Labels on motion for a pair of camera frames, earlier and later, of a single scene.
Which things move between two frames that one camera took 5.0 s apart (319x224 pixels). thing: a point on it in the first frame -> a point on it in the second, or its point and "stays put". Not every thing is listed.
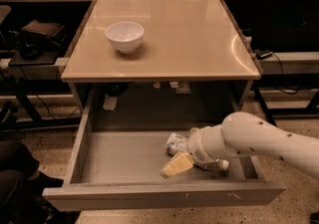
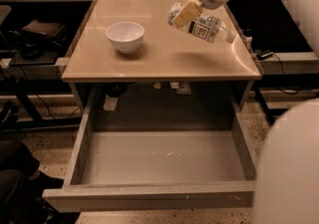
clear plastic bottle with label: x=177 y=143 -> x=205 y=26
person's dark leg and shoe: x=21 y=189 stays put
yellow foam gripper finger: x=180 y=161 -> x=189 y=13
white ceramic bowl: x=125 y=35 stays put
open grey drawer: x=122 y=169 stays put
